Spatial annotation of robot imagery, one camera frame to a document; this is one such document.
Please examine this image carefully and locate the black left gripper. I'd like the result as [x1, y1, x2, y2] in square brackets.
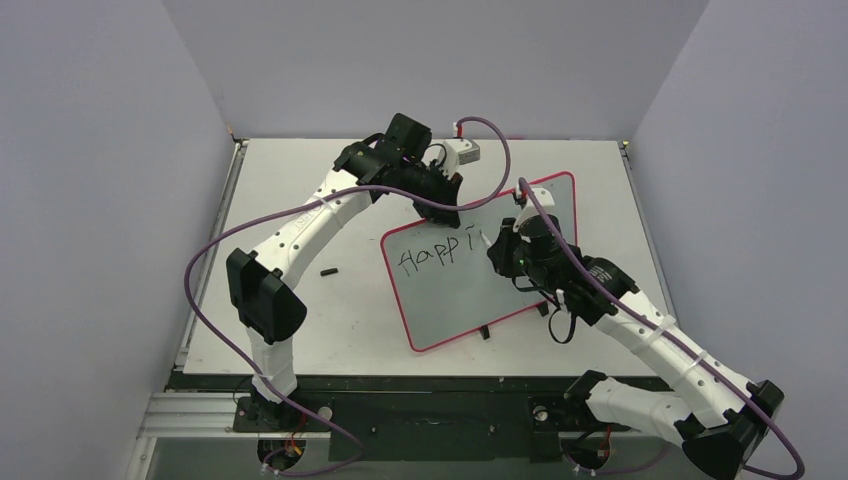
[397, 160, 464, 228]

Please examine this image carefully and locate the pink-framed whiteboard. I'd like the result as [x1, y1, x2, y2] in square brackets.
[380, 190, 543, 352]

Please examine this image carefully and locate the black whiteboard marker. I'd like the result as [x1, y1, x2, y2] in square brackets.
[479, 231, 492, 249]

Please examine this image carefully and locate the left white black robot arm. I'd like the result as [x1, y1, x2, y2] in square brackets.
[226, 114, 480, 430]

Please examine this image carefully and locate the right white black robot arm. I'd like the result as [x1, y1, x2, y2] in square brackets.
[487, 216, 785, 479]

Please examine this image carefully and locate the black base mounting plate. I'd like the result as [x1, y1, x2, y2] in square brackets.
[232, 376, 628, 468]

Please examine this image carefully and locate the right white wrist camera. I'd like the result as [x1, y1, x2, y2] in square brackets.
[512, 187, 556, 233]

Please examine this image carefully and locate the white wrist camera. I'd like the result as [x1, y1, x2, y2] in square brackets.
[440, 138, 481, 178]
[512, 187, 556, 233]

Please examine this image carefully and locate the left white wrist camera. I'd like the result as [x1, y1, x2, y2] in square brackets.
[440, 138, 481, 178]

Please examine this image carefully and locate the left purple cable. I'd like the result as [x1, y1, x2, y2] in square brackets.
[183, 117, 512, 478]

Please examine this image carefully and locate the purple cable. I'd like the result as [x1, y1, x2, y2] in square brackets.
[183, 117, 512, 478]
[516, 177, 806, 480]

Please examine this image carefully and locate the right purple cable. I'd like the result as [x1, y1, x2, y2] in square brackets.
[516, 177, 806, 480]

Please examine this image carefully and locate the aluminium table frame rail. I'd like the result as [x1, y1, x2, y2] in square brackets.
[139, 391, 584, 438]

